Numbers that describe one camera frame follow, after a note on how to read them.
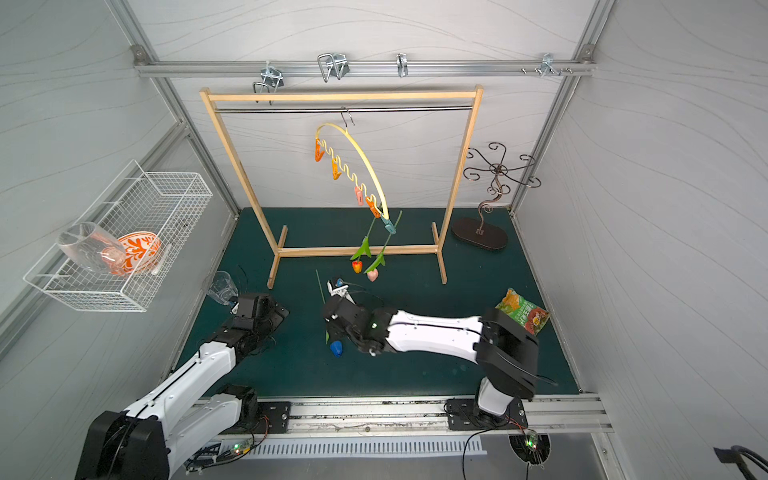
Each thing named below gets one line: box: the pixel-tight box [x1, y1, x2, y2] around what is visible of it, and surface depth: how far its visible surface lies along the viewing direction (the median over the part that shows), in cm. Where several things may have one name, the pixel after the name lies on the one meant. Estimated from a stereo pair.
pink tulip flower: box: [364, 210, 403, 282], surface depth 92 cm
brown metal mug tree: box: [451, 141, 542, 250], surface depth 98 cm
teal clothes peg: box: [380, 217, 397, 234], surface depth 75 cm
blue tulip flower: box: [326, 330, 344, 358], surface depth 85 cm
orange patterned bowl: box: [118, 231, 163, 277], surface depth 67 cm
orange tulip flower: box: [350, 216, 377, 274], surface depth 95 cm
